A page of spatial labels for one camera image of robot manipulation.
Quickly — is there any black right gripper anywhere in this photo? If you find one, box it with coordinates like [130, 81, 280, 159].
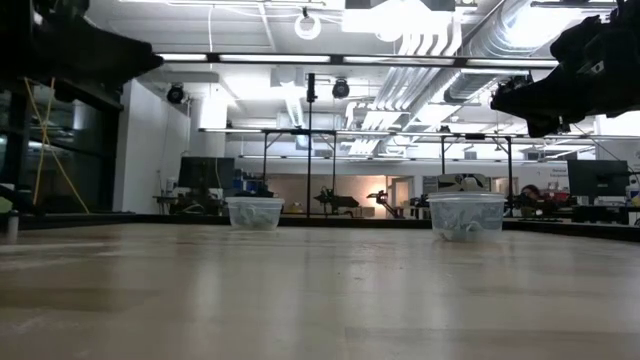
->
[489, 0, 640, 139]

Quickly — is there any clear plastic bin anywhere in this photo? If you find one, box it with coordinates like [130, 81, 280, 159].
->
[224, 196, 286, 232]
[427, 191, 507, 244]

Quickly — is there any black vertical stand pole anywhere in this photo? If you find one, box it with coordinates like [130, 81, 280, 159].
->
[305, 72, 318, 218]

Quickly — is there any black background rig frame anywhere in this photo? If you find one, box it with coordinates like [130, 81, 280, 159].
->
[261, 128, 338, 201]
[439, 132, 515, 202]

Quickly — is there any black overhead light bar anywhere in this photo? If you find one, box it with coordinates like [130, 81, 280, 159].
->
[153, 51, 560, 70]

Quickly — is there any small white post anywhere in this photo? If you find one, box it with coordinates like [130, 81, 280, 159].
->
[5, 209, 21, 242]

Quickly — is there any person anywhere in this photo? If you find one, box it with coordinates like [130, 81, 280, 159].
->
[518, 183, 543, 202]

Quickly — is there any silver ventilation duct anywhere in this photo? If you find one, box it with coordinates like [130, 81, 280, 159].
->
[443, 0, 596, 104]

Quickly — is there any white coiled cable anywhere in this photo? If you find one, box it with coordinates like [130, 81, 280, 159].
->
[293, 13, 323, 42]

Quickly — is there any black table edge rail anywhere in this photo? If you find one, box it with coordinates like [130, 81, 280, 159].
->
[0, 212, 640, 243]

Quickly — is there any yellow rope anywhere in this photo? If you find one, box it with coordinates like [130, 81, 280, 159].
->
[23, 76, 92, 216]

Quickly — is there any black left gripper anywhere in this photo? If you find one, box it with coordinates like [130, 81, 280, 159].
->
[0, 0, 165, 90]

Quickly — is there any white sweetener packet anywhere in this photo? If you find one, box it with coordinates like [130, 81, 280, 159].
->
[233, 204, 275, 230]
[438, 209, 497, 240]

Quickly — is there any black computer monitor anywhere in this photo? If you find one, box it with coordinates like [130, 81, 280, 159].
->
[566, 159, 630, 198]
[177, 156, 237, 192]

